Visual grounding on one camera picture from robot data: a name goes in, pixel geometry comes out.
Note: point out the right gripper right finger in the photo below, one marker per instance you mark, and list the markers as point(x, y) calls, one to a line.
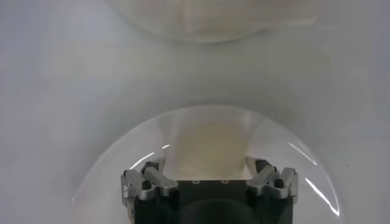
point(271, 182)

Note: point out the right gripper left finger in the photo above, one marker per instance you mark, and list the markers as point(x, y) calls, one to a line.
point(152, 182)

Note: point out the white steamed baozi bun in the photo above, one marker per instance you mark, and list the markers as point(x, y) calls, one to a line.
point(213, 152)

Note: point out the white round plate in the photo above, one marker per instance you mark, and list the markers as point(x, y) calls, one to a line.
point(146, 143)

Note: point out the cream electric cooker base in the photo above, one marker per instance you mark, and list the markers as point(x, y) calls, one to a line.
point(213, 18)

